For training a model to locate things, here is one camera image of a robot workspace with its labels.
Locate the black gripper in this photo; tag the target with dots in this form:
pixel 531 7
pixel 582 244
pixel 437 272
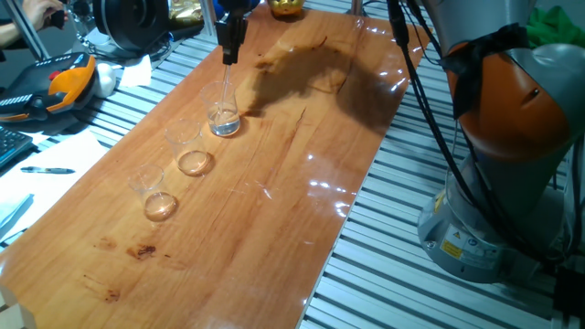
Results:
pixel 237 7

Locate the clear glass stirring rod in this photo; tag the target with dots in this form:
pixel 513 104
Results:
pixel 224 89

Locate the black handheld device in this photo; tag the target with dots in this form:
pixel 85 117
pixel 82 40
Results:
pixel 57 19

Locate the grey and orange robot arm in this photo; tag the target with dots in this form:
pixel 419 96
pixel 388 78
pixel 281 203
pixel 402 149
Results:
pixel 516 119

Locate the large glass beaker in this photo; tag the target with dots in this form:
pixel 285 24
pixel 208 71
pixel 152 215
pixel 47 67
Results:
pixel 224 119

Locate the medium glass beaker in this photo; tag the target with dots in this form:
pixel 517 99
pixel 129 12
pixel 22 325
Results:
pixel 192 157

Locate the small glass beaker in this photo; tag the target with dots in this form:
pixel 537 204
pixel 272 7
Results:
pixel 157 203

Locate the person hand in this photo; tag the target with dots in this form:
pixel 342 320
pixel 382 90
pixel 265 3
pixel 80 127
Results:
pixel 39 11

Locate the gold foil bag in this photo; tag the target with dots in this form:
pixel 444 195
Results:
pixel 185 11

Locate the golden piggy bank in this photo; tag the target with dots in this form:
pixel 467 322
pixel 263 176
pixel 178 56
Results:
pixel 285 7

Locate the black round spool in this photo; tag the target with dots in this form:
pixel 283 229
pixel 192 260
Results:
pixel 132 23

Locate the white tissue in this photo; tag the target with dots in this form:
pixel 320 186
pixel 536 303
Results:
pixel 135 72

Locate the white rounded object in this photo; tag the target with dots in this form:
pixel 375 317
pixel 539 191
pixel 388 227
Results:
pixel 106 80

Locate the black and orange teach pendant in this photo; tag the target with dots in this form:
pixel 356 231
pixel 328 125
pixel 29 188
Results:
pixel 50 87

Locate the grey metal strut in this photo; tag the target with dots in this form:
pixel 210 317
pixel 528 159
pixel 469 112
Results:
pixel 27 32

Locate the glossy wooden board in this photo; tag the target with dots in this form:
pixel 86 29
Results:
pixel 251 237

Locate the white paper sheet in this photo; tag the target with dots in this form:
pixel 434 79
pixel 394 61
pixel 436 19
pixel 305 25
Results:
pixel 59 183

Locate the black pen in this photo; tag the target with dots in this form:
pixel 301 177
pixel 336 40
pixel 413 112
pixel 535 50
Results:
pixel 45 170

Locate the black computer keyboard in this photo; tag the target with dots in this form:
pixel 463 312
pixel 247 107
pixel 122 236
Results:
pixel 11 144

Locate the green cloth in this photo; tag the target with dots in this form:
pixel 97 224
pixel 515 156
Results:
pixel 553 27

